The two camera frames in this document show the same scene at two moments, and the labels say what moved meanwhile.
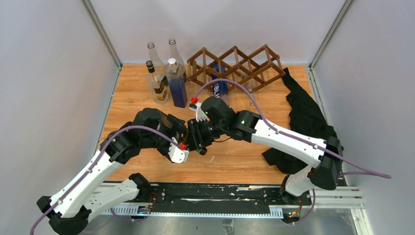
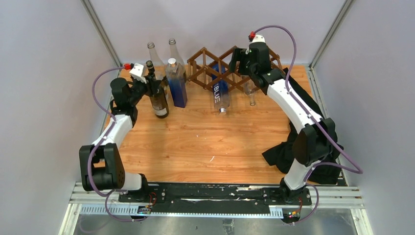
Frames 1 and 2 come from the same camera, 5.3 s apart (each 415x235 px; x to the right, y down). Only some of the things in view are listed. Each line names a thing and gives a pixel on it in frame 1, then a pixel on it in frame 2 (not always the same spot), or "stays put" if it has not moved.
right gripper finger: x=194 y=140 -> x=239 y=54
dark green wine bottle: x=182 y=137 -> x=160 y=100
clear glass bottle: x=158 y=63 stays put
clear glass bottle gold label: x=174 y=54 stays put
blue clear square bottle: x=175 y=76 stays put
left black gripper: x=177 y=126 -> x=154 y=84
